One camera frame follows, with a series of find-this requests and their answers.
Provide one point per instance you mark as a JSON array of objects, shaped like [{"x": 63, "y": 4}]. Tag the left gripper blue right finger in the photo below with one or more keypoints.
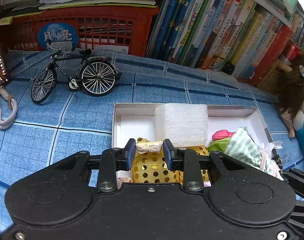
[{"x": 169, "y": 153}]

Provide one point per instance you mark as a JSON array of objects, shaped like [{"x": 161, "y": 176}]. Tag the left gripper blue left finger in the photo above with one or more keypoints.
[{"x": 129, "y": 153}]

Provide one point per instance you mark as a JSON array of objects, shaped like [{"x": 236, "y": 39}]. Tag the beige plush piece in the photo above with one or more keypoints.
[{"x": 148, "y": 147}]

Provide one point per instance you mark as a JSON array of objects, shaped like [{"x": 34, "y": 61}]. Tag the gold sequin bow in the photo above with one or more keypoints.
[{"x": 152, "y": 168}]

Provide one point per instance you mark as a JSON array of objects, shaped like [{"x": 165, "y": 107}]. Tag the white foam block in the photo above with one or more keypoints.
[{"x": 183, "y": 124}]

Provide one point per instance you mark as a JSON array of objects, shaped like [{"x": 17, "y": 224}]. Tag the pink towel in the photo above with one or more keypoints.
[{"x": 269, "y": 166}]

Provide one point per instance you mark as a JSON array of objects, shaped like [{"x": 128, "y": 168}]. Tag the green scrunchie with pink bow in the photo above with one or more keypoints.
[{"x": 220, "y": 140}]

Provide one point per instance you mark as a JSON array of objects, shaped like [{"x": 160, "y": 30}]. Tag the white paper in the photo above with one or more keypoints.
[{"x": 269, "y": 146}]

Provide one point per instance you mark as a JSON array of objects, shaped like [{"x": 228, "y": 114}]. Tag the green striped cloth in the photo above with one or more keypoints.
[{"x": 242, "y": 148}]

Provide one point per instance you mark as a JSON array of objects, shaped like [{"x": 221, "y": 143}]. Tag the purple fluffy heart plush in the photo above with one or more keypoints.
[{"x": 123, "y": 177}]

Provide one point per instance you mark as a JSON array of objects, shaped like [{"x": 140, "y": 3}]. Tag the white cardboard box tray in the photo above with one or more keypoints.
[{"x": 136, "y": 120}]

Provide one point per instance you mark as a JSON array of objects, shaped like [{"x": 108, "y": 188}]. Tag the miniature black bicycle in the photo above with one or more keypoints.
[{"x": 95, "y": 74}]

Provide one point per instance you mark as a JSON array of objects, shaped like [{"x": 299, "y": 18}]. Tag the brown haired doll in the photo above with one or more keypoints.
[{"x": 290, "y": 99}]

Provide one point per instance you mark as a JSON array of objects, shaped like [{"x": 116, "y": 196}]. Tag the red plastic crate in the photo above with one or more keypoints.
[{"x": 120, "y": 28}]

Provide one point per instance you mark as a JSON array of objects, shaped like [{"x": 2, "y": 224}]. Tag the row of upright books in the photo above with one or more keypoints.
[{"x": 242, "y": 38}]

